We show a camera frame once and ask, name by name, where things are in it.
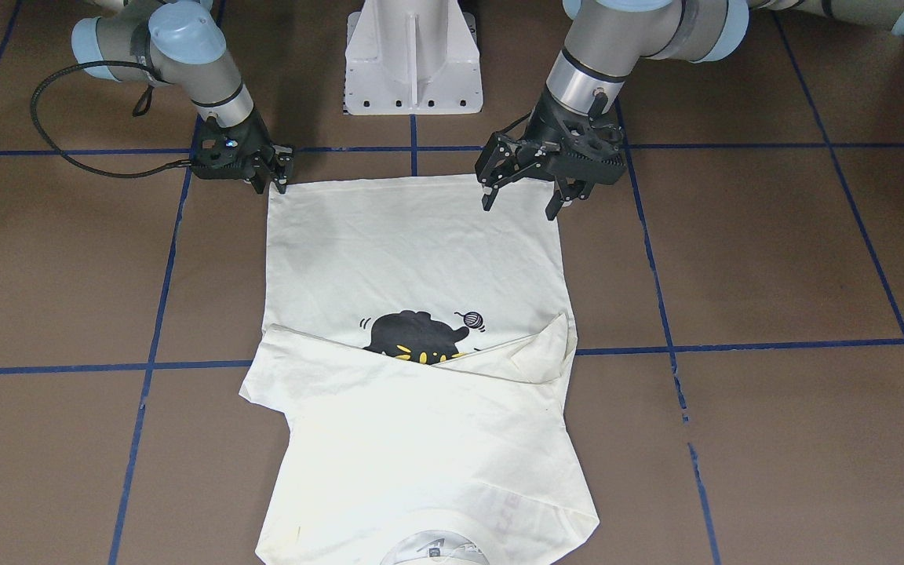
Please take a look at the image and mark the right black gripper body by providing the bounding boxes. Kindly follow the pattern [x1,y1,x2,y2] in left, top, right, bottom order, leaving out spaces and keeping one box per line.
[189,110,294,183]

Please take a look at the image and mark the white pedestal column base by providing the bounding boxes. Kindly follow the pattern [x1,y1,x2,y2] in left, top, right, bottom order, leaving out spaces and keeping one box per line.
[344,1,484,117]

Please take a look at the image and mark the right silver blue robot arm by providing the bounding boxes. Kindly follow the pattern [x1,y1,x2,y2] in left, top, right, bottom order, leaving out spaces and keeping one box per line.
[71,1,293,193]

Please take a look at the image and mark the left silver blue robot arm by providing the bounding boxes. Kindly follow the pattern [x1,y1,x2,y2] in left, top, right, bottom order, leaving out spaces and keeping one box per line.
[475,1,904,221]

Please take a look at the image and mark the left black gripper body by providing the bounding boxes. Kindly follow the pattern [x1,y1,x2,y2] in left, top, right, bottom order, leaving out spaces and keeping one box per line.
[475,87,627,189]

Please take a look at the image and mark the white long-sleeve cat shirt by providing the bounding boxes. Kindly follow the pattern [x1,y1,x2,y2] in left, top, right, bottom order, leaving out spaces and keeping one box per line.
[239,175,600,564]

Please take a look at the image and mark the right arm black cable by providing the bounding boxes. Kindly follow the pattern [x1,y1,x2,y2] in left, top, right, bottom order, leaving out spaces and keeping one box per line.
[30,60,194,179]

